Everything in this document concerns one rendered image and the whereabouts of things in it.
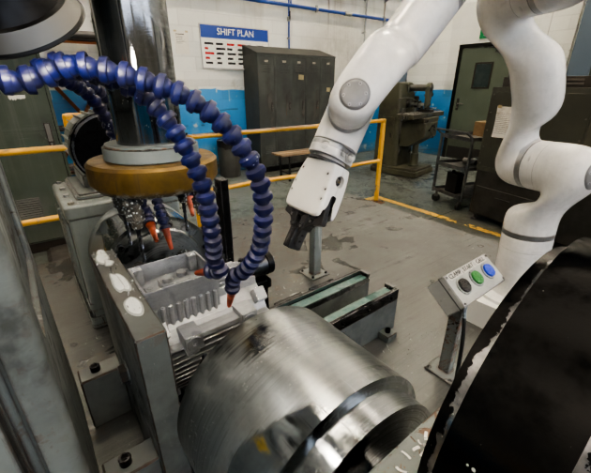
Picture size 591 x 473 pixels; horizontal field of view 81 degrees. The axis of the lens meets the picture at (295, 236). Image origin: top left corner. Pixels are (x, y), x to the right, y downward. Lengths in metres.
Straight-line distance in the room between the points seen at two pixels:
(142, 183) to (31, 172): 3.30
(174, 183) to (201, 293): 0.21
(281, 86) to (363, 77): 5.63
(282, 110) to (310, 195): 5.61
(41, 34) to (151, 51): 0.28
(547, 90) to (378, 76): 0.46
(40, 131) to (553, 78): 3.51
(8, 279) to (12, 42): 0.21
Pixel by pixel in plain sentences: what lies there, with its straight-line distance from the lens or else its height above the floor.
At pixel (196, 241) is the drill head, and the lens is 0.87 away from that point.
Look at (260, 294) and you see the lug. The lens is 0.64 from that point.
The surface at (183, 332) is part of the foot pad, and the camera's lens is 0.59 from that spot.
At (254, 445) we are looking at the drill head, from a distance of 0.37.
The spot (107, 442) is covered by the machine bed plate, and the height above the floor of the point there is 0.80.
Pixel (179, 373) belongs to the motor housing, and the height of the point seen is 1.01.
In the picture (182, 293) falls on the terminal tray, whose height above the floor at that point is 1.13.
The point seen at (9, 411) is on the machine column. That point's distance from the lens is 0.47.
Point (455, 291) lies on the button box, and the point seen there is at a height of 1.06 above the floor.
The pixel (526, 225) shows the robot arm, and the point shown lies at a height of 1.11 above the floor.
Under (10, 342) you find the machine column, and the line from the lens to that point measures 0.42.
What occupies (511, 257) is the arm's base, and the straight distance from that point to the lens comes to 1.08.
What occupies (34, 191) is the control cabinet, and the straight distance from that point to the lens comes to 3.81.
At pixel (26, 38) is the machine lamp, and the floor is 1.45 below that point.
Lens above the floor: 1.43
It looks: 24 degrees down
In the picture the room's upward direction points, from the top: straight up
